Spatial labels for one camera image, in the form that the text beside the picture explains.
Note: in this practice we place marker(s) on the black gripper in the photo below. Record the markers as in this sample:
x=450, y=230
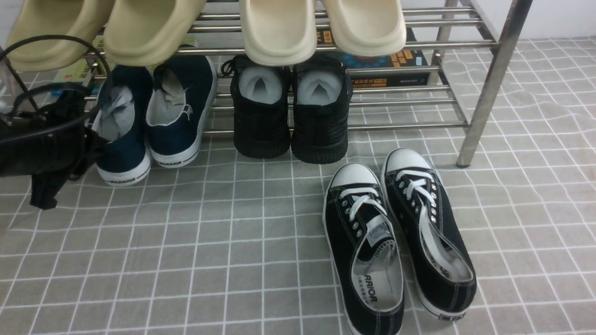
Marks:
x=53, y=158

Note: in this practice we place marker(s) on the navy canvas shoe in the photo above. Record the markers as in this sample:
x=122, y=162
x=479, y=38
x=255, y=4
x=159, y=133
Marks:
x=126, y=159
x=184, y=89

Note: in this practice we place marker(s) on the stainless steel shoe rack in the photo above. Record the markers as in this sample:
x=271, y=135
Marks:
x=220, y=33

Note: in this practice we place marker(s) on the beige slipper far left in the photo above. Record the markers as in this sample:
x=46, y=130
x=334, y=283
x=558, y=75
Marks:
x=78, y=18

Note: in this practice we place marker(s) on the beige slipper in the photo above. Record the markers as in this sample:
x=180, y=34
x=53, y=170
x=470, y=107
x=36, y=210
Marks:
x=78, y=18
x=147, y=32

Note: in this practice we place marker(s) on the black knit sneaker left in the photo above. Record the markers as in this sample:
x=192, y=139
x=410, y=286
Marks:
x=260, y=101

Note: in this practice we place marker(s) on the black knit sneaker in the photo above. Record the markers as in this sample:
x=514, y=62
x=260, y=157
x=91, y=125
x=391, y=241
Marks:
x=260, y=101
x=322, y=90

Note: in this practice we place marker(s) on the cream slipper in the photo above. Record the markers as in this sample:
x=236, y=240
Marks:
x=367, y=27
x=278, y=32

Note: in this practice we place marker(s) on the black knit sneaker right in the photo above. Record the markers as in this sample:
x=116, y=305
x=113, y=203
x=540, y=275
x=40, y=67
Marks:
x=322, y=90

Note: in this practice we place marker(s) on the black white canvas sneaker left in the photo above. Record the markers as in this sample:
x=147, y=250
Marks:
x=364, y=252

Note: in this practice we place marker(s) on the black white canvas sneaker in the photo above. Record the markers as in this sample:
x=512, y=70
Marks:
x=418, y=203
x=364, y=252

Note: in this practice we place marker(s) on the black orange book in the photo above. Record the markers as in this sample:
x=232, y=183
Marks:
x=404, y=68

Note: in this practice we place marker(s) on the black white canvas sneaker right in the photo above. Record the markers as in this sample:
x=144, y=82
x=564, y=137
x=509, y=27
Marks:
x=418, y=203

